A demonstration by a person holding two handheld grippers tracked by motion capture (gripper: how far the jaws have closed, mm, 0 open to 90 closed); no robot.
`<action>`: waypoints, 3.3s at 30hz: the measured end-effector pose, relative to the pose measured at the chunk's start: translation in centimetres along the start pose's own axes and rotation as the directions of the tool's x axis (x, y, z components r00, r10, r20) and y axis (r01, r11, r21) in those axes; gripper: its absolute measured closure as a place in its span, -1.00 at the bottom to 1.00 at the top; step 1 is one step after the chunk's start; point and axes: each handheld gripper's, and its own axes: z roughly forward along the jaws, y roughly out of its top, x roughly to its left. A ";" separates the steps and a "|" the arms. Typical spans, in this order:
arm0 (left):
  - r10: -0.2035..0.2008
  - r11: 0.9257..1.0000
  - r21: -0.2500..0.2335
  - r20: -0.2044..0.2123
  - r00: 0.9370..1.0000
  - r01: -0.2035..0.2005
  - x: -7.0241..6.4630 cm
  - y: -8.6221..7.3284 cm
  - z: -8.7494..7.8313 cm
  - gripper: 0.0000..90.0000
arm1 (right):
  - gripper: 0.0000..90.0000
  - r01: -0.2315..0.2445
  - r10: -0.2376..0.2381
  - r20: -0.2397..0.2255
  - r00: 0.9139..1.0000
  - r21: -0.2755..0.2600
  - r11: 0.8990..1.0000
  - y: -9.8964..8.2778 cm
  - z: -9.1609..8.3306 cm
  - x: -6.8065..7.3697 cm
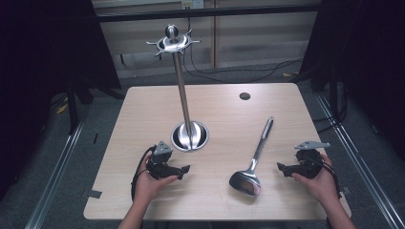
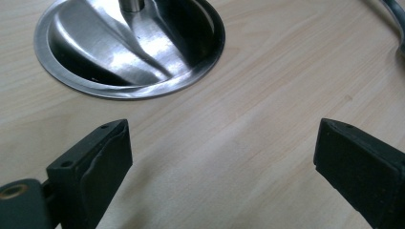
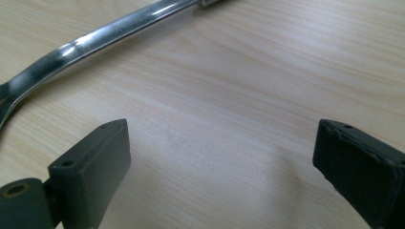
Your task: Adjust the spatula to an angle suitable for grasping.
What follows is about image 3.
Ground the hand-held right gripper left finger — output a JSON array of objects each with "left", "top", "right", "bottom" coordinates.
[{"left": 47, "top": 118, "right": 132, "bottom": 229}]

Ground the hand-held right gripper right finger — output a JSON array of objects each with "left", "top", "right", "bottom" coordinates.
[{"left": 312, "top": 118, "right": 405, "bottom": 229}]

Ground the shiny metal utensil handle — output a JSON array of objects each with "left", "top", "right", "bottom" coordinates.
[{"left": 0, "top": 0, "right": 224, "bottom": 130}]

